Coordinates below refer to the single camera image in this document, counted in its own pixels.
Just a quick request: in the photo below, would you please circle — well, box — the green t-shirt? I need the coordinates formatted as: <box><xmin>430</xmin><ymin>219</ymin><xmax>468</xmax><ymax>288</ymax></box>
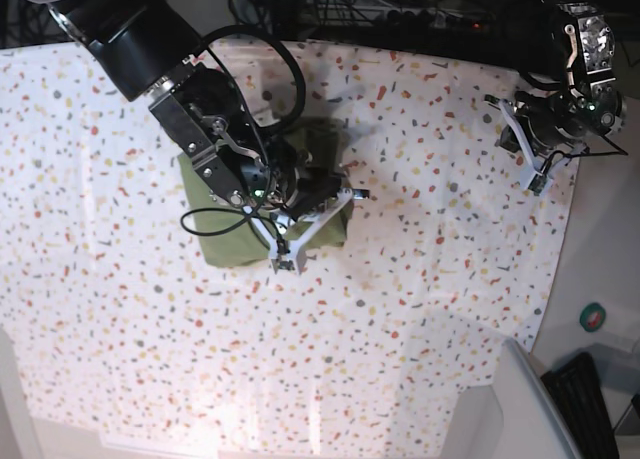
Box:
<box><xmin>178</xmin><ymin>117</ymin><xmax>353</xmax><ymax>268</ymax></box>

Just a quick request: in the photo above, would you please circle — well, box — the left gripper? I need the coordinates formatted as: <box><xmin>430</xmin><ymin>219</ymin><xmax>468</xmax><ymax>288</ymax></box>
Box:
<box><xmin>484</xmin><ymin>91</ymin><xmax>590</xmax><ymax>196</ymax></box>

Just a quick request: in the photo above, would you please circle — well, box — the black keyboard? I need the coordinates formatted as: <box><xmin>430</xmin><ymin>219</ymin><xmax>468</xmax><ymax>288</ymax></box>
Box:
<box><xmin>541</xmin><ymin>352</ymin><xmax>620</xmax><ymax>459</ymax></box>

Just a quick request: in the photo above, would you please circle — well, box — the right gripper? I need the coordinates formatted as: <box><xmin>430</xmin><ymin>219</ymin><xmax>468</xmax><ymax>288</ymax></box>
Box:
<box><xmin>242</xmin><ymin>148</ymin><xmax>369</xmax><ymax>273</ymax></box>

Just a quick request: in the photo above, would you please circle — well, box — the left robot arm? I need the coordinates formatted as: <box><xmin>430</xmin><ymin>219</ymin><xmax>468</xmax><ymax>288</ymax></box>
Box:
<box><xmin>484</xmin><ymin>2</ymin><xmax>628</xmax><ymax>196</ymax></box>

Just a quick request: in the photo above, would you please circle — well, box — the grey plastic bin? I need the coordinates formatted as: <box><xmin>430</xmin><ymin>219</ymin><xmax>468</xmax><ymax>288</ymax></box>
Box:
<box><xmin>492</xmin><ymin>339</ymin><xmax>582</xmax><ymax>459</ymax></box>

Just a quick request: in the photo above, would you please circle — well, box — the green tape roll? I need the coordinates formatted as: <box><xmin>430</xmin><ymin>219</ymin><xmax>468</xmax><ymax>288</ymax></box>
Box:
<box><xmin>579</xmin><ymin>302</ymin><xmax>606</xmax><ymax>333</ymax></box>

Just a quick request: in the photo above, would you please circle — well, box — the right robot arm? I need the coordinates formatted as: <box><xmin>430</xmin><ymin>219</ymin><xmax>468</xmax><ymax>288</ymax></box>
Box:
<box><xmin>26</xmin><ymin>0</ymin><xmax>368</xmax><ymax>272</ymax></box>

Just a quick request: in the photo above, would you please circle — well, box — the terrazzo patterned tablecloth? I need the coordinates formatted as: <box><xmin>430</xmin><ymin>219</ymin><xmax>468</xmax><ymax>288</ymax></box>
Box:
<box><xmin>1</xmin><ymin>43</ymin><xmax>577</xmax><ymax>457</ymax></box>

